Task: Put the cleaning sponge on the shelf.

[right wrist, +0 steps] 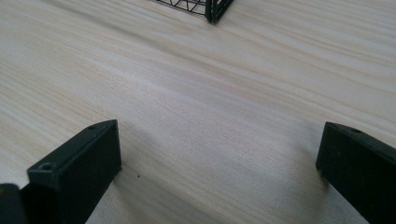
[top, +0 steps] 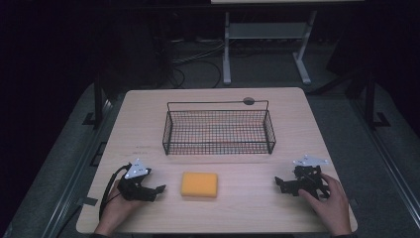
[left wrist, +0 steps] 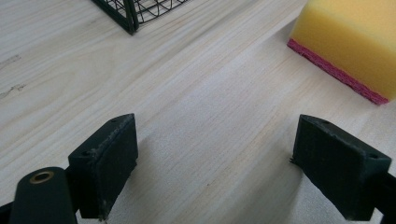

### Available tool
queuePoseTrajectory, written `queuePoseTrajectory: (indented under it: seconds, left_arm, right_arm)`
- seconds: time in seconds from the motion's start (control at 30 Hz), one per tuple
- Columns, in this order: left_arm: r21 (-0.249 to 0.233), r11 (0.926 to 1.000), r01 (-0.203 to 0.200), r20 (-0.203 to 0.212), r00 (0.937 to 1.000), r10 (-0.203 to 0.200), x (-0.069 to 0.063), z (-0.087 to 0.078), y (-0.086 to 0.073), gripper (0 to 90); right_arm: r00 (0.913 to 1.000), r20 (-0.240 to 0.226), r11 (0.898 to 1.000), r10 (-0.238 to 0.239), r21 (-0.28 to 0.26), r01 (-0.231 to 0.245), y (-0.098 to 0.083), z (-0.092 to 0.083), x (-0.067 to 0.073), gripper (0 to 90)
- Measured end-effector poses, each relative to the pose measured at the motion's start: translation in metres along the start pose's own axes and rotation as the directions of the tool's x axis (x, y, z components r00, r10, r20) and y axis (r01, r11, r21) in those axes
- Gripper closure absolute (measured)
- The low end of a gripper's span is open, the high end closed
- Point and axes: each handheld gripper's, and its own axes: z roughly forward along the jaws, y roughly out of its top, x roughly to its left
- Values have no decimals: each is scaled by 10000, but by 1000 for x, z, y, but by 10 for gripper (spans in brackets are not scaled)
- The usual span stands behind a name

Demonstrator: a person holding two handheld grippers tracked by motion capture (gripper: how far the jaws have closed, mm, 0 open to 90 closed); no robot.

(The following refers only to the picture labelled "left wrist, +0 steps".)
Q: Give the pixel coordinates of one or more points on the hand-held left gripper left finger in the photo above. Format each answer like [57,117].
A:
[104,165]

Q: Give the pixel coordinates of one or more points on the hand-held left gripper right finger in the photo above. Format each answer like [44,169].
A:
[336,165]

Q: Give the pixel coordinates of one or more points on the yellow sponge with red pad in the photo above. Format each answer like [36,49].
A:
[348,40]

